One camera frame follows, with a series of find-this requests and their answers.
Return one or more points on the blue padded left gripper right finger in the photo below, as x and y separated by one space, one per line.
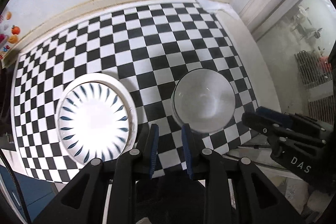
189 148

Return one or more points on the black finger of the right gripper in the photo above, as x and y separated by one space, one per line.
292 126

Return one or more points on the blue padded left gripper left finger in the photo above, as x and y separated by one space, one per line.
154 138

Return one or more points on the white bowl back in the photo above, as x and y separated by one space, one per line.
205 100

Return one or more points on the blue leaf pattern plate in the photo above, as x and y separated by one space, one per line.
92 121

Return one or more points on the blue kitchen cabinet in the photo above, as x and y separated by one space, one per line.
37 193

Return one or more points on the black white checkered mat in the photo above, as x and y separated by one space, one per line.
148 47

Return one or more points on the white cloth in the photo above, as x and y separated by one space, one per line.
211 7

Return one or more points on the colourful wall stickers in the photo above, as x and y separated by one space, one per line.
9 33

